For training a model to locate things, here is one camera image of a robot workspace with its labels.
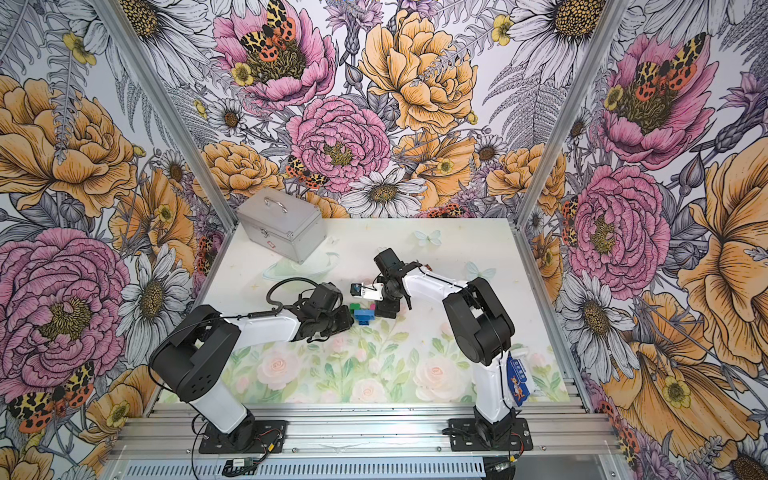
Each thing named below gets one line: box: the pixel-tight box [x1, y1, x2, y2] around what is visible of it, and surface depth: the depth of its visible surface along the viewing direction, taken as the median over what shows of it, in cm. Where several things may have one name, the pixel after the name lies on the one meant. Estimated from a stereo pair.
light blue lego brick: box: [354, 309, 375, 326], surface depth 95 cm
